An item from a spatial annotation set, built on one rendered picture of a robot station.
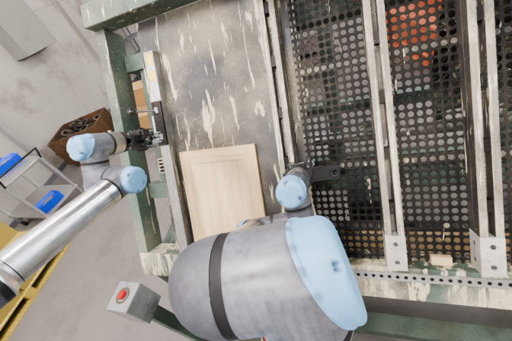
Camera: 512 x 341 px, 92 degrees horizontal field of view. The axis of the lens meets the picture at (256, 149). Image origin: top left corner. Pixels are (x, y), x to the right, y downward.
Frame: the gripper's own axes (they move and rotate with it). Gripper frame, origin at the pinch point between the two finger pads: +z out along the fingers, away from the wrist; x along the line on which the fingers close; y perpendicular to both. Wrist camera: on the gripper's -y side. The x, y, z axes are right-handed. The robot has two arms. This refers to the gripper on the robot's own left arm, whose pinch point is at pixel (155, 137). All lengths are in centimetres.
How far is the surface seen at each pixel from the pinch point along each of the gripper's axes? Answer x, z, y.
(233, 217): -39.6, 10.5, 24.7
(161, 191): -27.6, 15.6, -16.5
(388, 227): -41, 5, 85
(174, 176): -18.7, 8.1, -1.1
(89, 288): -130, 62, -164
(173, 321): -98, 12, -22
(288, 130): -4, 5, 55
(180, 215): -37.4, 8.1, -1.6
